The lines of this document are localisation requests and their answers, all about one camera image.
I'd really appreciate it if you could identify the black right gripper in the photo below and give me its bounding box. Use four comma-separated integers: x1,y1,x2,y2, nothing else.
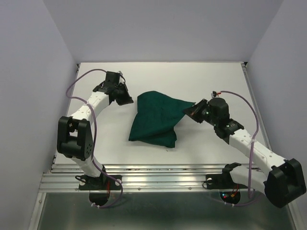
183,98,218,126

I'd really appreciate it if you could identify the green surgical drape cloth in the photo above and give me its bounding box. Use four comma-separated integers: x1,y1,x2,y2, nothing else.
129,91,195,148

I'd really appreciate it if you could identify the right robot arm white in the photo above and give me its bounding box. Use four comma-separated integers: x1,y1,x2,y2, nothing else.
183,97,307,208

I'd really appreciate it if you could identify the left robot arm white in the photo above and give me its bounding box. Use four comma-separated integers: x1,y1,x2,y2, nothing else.
57,70,133,189

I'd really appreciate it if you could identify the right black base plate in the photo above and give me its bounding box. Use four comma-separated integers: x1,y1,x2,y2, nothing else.
204,173,247,190

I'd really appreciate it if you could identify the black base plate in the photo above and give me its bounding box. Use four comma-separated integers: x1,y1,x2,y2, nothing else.
204,173,247,190
75,174,122,191

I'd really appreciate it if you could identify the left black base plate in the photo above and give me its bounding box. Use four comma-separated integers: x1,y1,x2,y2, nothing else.
75,174,122,191

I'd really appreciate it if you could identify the aluminium frame rail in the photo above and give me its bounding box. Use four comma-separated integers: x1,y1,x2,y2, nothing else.
38,164,294,194

